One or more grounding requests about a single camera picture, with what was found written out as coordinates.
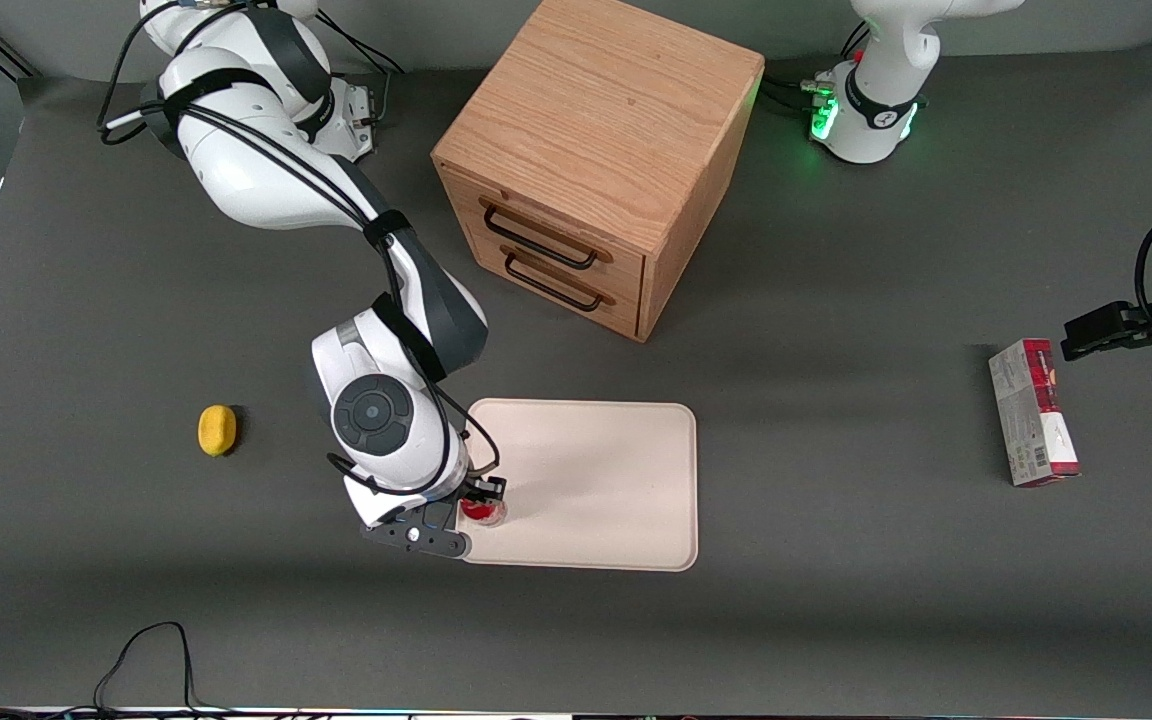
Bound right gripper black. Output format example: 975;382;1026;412
404;477;508;523

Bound beige rectangular tray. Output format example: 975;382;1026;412
456;398;699;573

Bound red and grey carton box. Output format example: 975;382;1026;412
988;338;1081;488

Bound wooden drawer front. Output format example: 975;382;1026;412
466;222;647;342
439;165;649;301

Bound yellow toy lemon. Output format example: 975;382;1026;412
198;404;238;458

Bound wooden two-drawer cabinet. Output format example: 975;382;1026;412
431;0;766;344

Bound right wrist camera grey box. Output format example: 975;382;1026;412
360;500;471;559

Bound black drawer handle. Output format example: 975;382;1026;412
503;250;616;313
481;200;613;271

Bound black looped floor cable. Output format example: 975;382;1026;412
94;621;237;717

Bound black cable along right arm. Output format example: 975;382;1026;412
99;0;502;501

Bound left arm base black cables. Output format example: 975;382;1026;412
761;20;872;116

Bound arm base black cables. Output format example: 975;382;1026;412
314;10;409;126
761;20;872;116

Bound right arm base black cables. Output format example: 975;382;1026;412
314;10;409;126

